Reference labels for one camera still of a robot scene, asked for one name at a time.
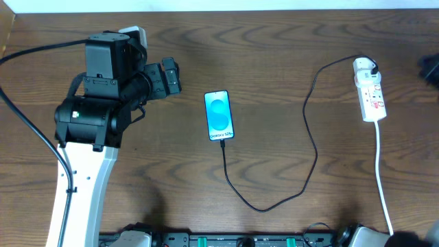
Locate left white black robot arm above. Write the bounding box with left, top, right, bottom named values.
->
left=46, top=57, right=181, bottom=246

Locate white power strip cord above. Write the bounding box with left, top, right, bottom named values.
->
left=372, top=119, right=395, bottom=237

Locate black USB charging cable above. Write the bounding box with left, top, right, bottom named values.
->
left=219, top=54, right=380, bottom=213

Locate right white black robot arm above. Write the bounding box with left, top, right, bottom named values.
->
left=335, top=55, right=438, bottom=246

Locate white power strip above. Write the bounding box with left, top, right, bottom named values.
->
left=353, top=57, right=387, bottom=122

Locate blue Samsung Galaxy smartphone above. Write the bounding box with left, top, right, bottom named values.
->
left=204, top=90, right=235, bottom=141

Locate white charger plug adapter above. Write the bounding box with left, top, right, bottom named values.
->
left=354, top=68, right=381, bottom=88

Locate brown cardboard panel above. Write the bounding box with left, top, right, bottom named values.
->
left=0, top=0, right=16, bottom=57

